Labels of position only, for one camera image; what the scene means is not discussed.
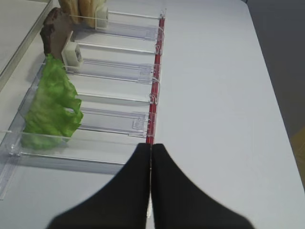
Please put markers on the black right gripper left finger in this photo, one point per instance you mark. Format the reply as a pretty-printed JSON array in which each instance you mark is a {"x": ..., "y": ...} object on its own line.
[{"x": 121, "y": 204}]

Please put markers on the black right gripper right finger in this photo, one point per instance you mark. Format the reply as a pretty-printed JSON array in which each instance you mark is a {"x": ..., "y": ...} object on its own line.
[{"x": 179, "y": 204}]

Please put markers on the green lettuce leaf in rack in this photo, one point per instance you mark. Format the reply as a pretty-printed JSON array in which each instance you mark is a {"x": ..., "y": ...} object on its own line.
[{"x": 55, "y": 112}]

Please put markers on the upright brown meat patty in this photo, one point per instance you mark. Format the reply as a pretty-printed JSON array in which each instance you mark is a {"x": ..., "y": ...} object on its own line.
[{"x": 56, "y": 29}]

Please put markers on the clear acrylic right rack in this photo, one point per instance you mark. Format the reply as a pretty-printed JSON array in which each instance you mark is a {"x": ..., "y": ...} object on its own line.
[{"x": 117, "y": 83}]

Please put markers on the rear bun half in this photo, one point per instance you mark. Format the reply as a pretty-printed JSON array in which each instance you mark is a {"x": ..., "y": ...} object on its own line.
[{"x": 88, "y": 10}]

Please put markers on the bun half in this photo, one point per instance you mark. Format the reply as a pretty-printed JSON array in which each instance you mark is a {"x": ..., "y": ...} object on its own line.
[
  {"x": 88, "y": 10},
  {"x": 71, "y": 7}
]

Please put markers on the front bun half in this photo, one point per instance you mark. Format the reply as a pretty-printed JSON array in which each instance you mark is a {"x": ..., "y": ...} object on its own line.
[{"x": 71, "y": 7}]

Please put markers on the cream metal tray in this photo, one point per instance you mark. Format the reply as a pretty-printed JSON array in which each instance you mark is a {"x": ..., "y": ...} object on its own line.
[{"x": 19, "y": 23}]

